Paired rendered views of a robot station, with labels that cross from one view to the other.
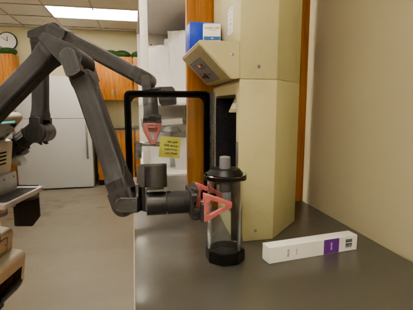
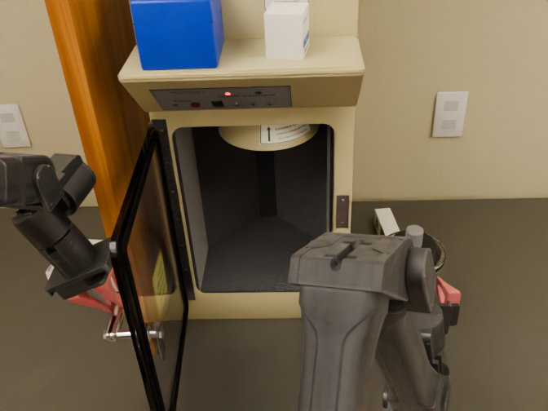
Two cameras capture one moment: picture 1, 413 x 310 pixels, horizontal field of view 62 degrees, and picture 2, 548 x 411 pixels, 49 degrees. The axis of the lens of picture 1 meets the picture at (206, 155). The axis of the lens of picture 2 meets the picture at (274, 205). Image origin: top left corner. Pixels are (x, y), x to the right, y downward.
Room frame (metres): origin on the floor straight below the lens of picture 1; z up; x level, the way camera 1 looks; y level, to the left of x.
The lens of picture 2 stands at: (0.87, 0.75, 1.81)
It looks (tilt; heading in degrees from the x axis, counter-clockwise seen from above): 35 degrees down; 285
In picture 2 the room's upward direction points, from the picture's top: 3 degrees counter-clockwise
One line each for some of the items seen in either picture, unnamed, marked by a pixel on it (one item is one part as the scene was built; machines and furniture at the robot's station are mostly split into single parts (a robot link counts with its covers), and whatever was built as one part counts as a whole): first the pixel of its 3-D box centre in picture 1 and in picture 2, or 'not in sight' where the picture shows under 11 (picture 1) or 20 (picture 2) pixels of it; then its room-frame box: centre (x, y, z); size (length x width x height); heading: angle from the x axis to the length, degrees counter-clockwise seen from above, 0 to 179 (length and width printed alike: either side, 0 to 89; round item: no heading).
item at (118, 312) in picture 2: not in sight; (129, 316); (1.24, 0.21, 1.20); 0.10 x 0.05 x 0.03; 104
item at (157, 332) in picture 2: (138, 150); (157, 342); (1.19, 0.24, 1.18); 0.02 x 0.02 x 0.06; 14
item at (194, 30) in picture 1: (202, 39); (180, 23); (1.19, 0.01, 1.56); 0.10 x 0.10 x 0.09; 12
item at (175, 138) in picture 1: (168, 147); (158, 285); (1.23, 0.14, 1.19); 0.30 x 0.01 x 0.40; 104
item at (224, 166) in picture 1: (224, 169); (413, 245); (0.86, -0.05, 1.18); 0.09 x 0.09 x 0.07
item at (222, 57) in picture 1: (207, 66); (245, 88); (1.11, 0.00, 1.46); 0.32 x 0.11 x 0.10; 12
